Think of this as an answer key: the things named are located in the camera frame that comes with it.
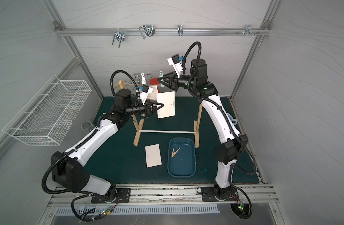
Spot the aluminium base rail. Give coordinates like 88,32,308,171
47,184,279,206

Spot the metal stand with hooks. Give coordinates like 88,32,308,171
132,74,150,118

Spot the right base cable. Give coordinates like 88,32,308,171
196,184,253,219

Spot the small metal bracket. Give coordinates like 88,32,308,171
177,25,183,37

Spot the white clothespin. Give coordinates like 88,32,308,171
141,73,147,85

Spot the left metal clamp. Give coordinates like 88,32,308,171
112,31,125,48

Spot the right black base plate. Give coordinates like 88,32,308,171
197,185,239,202

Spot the green table mat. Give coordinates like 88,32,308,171
66,97,260,185

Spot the middle metal clamp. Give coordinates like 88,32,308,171
139,24,156,39

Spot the yellow wooden clothespin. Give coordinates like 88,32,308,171
171,148,180,158

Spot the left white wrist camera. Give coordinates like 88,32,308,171
138,84,153,105

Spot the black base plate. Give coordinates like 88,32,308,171
91,187,131,204
197,185,239,202

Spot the right metal bracket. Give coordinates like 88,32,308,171
236,25,260,36

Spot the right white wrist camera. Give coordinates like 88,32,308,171
167,54,183,78

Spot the clear glass cup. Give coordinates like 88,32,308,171
81,121,95,133

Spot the white postcard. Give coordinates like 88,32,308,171
157,91,175,119
145,144,162,168
147,92,157,102

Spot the red round disc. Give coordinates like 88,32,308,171
149,78,161,93

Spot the green clothespin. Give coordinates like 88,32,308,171
159,71,163,83

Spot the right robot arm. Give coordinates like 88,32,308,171
158,41,256,199

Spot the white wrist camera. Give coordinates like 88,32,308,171
138,84,153,105
167,54,183,78

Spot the blue plastic tray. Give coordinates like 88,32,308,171
167,137,196,179

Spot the aluminium cross bar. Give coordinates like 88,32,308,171
55,27,272,37

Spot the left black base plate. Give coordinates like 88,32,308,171
91,187,131,204

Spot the base cable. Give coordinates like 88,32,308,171
70,187,120,222
196,184,253,219

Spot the white wire basket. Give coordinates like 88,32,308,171
3,75,91,146

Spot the left base cable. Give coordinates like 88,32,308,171
70,187,120,222

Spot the metal clamp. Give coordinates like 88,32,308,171
139,24,156,39
112,31,125,48

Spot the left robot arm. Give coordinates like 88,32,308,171
41,70,164,200

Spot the wooden drying rack frame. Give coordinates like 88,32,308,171
132,89,202,148

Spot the light blue mug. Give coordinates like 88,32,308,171
227,113,238,126

